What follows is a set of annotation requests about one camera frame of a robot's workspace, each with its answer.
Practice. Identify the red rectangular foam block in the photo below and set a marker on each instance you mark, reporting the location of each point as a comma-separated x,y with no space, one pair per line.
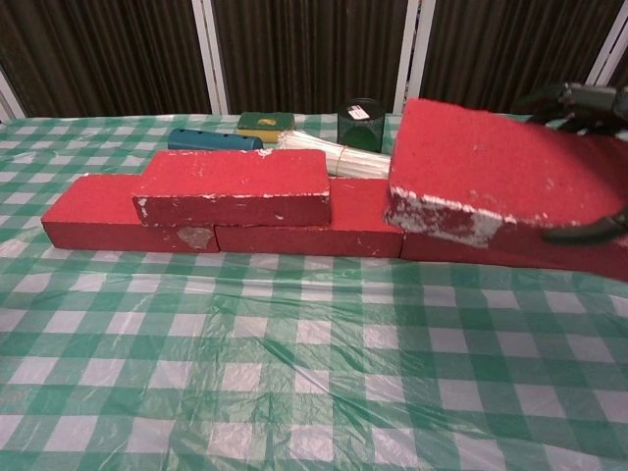
98,216
304,240
515,257

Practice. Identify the chipped red foam block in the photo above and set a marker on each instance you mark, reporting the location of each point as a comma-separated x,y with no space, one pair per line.
490,162
235,181

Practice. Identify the white partition frame post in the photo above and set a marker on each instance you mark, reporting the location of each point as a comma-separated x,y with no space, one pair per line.
414,59
611,44
7,98
211,59

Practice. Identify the green yellow sponge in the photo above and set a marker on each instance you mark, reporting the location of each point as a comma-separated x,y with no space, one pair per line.
265,122

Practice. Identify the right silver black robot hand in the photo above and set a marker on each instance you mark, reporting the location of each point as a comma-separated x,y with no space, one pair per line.
589,105

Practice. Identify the green white checkered tablecloth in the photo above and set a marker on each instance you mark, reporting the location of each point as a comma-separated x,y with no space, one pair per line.
294,368

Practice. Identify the teal block with holes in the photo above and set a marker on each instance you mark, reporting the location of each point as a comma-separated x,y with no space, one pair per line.
211,141

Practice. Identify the black cylindrical container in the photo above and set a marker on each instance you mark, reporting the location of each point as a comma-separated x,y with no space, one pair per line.
360,127

